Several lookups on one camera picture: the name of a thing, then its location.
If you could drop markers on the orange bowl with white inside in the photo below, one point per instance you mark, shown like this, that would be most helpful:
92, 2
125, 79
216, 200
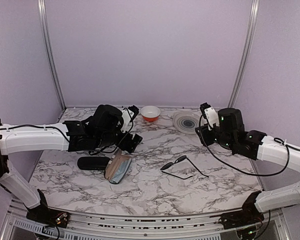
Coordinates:
150, 113

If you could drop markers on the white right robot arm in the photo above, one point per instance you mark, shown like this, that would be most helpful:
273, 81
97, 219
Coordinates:
226, 128

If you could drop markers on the aluminium frame post right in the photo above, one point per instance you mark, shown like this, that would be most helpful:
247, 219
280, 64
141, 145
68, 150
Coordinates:
250, 33

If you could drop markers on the brown fabric case red stripe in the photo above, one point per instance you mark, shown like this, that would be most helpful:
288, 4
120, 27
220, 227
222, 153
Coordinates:
117, 158

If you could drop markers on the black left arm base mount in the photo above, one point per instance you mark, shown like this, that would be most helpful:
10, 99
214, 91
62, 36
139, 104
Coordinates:
45, 215

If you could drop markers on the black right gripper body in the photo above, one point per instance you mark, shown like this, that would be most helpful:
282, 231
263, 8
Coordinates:
208, 141

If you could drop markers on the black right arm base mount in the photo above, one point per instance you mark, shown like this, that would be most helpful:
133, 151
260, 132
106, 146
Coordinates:
246, 216

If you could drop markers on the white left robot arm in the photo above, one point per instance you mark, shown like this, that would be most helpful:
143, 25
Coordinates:
108, 126

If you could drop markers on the black glasses case beige lining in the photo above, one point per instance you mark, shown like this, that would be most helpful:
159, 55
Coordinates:
93, 163

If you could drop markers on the aluminium frame post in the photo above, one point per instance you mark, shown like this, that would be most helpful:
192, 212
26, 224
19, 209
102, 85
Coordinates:
250, 33
49, 53

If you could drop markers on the white plate with blue spiral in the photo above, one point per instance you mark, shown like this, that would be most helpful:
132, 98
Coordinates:
186, 122

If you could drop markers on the aluminium frame post left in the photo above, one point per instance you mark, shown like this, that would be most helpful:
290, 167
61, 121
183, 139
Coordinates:
49, 53

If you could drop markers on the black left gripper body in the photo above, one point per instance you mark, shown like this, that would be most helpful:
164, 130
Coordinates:
124, 145

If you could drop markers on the aluminium front frame rail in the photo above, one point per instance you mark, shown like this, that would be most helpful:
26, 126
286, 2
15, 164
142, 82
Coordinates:
92, 226

